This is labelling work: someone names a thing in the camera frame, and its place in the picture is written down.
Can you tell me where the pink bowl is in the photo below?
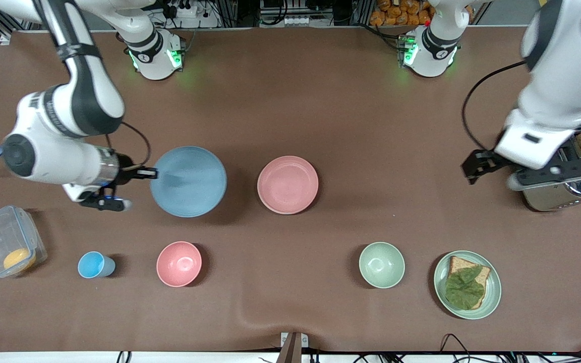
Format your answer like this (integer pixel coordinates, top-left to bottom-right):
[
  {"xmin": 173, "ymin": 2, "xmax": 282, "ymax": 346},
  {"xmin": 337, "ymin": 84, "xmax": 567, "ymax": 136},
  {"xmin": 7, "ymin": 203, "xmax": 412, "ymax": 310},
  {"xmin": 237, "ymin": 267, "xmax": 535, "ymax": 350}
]
[{"xmin": 156, "ymin": 241, "xmax": 203, "ymax": 288}]

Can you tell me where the green lettuce leaf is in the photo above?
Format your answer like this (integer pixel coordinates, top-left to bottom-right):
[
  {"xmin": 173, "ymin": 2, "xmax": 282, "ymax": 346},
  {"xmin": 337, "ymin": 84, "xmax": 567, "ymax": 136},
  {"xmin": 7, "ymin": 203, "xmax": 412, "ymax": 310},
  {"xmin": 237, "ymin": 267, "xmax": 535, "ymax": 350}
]
[{"xmin": 445, "ymin": 266, "xmax": 486, "ymax": 309}]

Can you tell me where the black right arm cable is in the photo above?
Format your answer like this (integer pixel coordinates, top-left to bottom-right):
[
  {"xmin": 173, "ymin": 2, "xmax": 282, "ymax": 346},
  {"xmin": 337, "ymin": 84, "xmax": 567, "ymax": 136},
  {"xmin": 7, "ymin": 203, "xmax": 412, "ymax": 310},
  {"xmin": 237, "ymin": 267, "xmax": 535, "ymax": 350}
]
[{"xmin": 105, "ymin": 121, "xmax": 151, "ymax": 170}]

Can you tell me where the blue plate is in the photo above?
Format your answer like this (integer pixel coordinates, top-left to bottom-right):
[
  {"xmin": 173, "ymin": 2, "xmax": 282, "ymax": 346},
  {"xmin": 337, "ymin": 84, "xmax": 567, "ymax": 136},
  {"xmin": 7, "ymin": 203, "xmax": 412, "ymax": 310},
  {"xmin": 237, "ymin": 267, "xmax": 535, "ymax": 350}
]
[{"xmin": 150, "ymin": 146, "xmax": 228, "ymax": 218}]

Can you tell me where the blue cup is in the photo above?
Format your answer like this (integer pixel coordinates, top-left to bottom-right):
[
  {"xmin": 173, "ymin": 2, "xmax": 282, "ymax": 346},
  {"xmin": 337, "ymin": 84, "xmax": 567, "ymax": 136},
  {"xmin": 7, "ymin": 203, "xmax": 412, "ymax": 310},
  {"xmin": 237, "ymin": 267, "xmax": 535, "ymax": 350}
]
[{"xmin": 78, "ymin": 251, "xmax": 116, "ymax": 279}]

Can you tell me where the brown bread slice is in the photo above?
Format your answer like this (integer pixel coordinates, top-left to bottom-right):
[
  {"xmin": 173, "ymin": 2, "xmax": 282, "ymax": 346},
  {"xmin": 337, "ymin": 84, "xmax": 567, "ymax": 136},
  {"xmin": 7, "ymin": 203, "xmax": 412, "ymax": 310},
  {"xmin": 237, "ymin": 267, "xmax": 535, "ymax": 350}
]
[{"xmin": 444, "ymin": 256, "xmax": 492, "ymax": 310}]

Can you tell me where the green bowl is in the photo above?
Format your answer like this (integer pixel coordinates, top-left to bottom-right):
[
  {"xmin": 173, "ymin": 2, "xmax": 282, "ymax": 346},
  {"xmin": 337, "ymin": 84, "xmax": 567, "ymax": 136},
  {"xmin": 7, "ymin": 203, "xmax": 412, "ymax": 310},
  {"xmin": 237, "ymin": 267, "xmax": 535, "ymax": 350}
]
[{"xmin": 359, "ymin": 242, "xmax": 405, "ymax": 289}]

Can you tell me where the black floor cable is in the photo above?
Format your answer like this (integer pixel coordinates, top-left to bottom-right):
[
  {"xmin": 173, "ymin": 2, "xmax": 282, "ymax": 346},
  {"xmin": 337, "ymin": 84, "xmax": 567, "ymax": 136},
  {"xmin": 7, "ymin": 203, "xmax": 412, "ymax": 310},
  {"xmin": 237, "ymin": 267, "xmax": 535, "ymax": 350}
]
[{"xmin": 439, "ymin": 333, "xmax": 474, "ymax": 363}]

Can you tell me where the green plate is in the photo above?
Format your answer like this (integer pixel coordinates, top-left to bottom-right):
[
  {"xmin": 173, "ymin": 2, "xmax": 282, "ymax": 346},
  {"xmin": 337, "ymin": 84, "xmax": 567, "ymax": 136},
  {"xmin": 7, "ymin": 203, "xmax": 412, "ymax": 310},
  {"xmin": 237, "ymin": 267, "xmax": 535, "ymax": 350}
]
[{"xmin": 433, "ymin": 251, "xmax": 502, "ymax": 320}]

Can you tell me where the white power strip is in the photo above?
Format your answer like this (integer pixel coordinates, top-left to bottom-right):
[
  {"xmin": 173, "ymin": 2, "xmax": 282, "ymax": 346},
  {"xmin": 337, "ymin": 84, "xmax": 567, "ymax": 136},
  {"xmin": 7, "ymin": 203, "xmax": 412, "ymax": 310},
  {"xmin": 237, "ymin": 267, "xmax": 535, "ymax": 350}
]
[
  {"xmin": 269, "ymin": 15, "xmax": 316, "ymax": 27},
  {"xmin": 167, "ymin": 0, "xmax": 205, "ymax": 19}
]

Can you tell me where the brown table mat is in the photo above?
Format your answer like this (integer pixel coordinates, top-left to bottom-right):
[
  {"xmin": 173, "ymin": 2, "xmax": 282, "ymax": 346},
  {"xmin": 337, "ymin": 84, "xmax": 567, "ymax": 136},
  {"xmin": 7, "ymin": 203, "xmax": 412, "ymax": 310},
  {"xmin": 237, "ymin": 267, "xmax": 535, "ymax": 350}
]
[{"xmin": 0, "ymin": 28, "xmax": 581, "ymax": 353}]

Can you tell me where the beige and chrome toaster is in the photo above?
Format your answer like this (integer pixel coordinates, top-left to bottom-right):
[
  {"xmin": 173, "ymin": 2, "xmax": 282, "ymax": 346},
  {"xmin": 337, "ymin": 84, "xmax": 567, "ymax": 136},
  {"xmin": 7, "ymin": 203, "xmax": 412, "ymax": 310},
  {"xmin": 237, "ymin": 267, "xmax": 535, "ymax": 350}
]
[{"xmin": 519, "ymin": 122, "xmax": 581, "ymax": 213}]

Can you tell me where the bag of orange snacks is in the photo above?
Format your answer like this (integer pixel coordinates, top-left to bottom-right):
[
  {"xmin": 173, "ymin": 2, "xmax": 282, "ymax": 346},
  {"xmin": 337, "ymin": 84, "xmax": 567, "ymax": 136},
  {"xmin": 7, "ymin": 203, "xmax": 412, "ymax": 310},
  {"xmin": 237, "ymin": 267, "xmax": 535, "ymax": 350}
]
[{"xmin": 370, "ymin": 0, "xmax": 474, "ymax": 27}]

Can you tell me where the pink plate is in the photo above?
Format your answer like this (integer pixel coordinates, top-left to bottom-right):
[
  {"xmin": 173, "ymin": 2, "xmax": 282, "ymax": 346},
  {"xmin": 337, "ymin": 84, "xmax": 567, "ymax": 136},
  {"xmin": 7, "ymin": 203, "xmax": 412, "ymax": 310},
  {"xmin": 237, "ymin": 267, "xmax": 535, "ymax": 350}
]
[{"xmin": 257, "ymin": 155, "xmax": 319, "ymax": 215}]

